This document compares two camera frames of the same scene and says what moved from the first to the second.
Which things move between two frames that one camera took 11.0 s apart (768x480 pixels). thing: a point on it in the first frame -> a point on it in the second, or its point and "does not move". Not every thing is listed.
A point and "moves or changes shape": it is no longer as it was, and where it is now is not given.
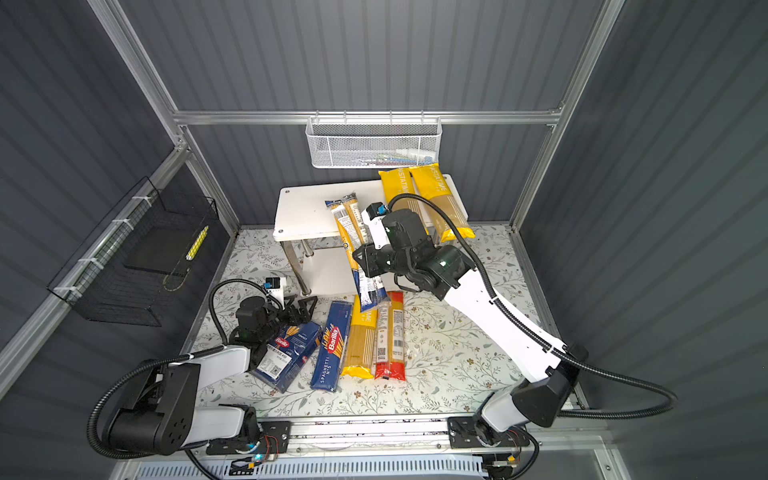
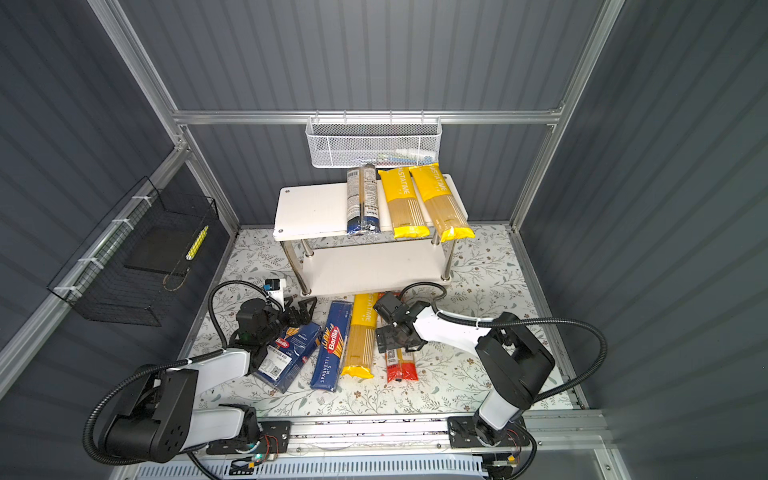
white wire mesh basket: x=372 y=142 does not move
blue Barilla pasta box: x=285 y=357 does not move
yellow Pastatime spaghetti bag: x=360 y=355 does not move
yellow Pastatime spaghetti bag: x=399 y=181 does not move
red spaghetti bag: x=390 y=339 moves or changes shape
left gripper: x=304 y=315 does not move
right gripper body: x=400 y=264 -> x=391 y=339
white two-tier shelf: x=304 y=223 does not move
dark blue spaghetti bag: x=348 y=215 -> x=362 y=201
